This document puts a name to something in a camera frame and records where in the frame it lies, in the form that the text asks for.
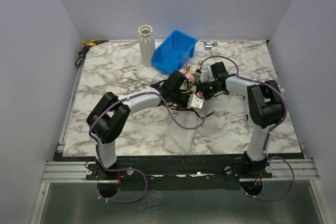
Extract clear plastic organizer box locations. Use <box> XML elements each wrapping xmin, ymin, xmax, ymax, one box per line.
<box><xmin>243</xmin><ymin>96</ymin><xmax>250</xmax><ymax>122</ymax></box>

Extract white ribbed ceramic vase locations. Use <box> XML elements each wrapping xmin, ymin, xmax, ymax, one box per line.
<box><xmin>138</xmin><ymin>25</ymin><xmax>155</xmax><ymax>67</ymax></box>

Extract blue plastic bin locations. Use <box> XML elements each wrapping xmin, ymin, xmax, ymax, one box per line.
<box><xmin>152</xmin><ymin>29</ymin><xmax>198</xmax><ymax>75</ymax></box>

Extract aluminium frame rail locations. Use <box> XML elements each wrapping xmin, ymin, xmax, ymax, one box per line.
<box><xmin>41</xmin><ymin>162</ymin><xmax>96</xmax><ymax>183</ymax></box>

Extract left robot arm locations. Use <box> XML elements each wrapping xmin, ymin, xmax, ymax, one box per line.
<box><xmin>86</xmin><ymin>70</ymin><xmax>191</xmax><ymax>179</ymax></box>

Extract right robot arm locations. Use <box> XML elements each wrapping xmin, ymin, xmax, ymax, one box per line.
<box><xmin>196</xmin><ymin>62</ymin><xmax>288</xmax><ymax>178</ymax></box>

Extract yellow handled pliers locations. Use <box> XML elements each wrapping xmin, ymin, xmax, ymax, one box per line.
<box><xmin>81</xmin><ymin>40</ymin><xmax>108</xmax><ymax>48</ymax></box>

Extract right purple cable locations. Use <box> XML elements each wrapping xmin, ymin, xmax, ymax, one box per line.
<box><xmin>201</xmin><ymin>55</ymin><xmax>296</xmax><ymax>202</ymax></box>

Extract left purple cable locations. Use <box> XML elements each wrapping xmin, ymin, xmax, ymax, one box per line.
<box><xmin>89</xmin><ymin>90</ymin><xmax>208</xmax><ymax>204</ymax></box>

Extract flower bouquet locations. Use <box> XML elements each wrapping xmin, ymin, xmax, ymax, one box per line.
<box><xmin>164</xmin><ymin>61</ymin><xmax>211</xmax><ymax>154</ymax></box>

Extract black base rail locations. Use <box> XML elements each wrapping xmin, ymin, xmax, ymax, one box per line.
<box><xmin>53</xmin><ymin>154</ymin><xmax>272</xmax><ymax>194</ymax></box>

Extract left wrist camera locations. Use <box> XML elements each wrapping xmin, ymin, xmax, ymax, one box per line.
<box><xmin>187</xmin><ymin>92</ymin><xmax>205</xmax><ymax>109</ymax></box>

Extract purple cable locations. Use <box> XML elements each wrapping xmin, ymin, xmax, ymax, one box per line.
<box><xmin>201</xmin><ymin>55</ymin><xmax>296</xmax><ymax>202</ymax></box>
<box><xmin>89</xmin><ymin>90</ymin><xmax>208</xmax><ymax>204</ymax></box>

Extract small white cylinder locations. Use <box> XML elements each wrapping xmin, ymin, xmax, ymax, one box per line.
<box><xmin>211</xmin><ymin>47</ymin><xmax>221</xmax><ymax>55</ymax></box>

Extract brown ribbon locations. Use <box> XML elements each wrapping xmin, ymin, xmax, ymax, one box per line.
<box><xmin>194</xmin><ymin>110</ymin><xmax>215</xmax><ymax>119</ymax></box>

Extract metal bracket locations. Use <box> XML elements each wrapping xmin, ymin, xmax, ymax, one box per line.
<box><xmin>204</xmin><ymin>41</ymin><xmax>218</xmax><ymax>51</ymax></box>

